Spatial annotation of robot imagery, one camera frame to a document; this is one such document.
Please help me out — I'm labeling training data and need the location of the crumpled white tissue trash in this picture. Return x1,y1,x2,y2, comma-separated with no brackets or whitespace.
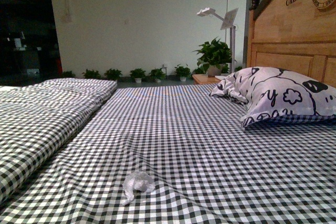
122,171,155,206

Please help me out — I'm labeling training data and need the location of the small potted plant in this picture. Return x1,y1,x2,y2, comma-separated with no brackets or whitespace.
149,68,166,82
104,69,122,81
130,68,145,83
82,69,101,79
61,71,76,78
174,64,191,82

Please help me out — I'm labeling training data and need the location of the far wooden nightstand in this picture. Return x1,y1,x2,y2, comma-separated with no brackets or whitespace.
192,74,221,84

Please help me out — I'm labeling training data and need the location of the large potted green plant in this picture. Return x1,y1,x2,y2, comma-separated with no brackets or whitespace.
194,38,232,76

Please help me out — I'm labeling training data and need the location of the black white checkered bedsheet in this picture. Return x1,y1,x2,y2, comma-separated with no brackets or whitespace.
1,85,335,223

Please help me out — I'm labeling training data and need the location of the white desk lamp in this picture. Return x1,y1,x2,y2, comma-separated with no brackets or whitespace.
196,6,240,74

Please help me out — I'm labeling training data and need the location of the white cartoon print pillow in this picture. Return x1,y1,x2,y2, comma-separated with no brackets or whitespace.
210,67,335,128

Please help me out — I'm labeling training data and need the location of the folded checkered quilt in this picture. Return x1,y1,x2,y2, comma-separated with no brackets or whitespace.
1,78,117,202

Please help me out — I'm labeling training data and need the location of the wooden bed headboard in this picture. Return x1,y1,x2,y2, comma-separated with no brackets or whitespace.
246,0,335,87

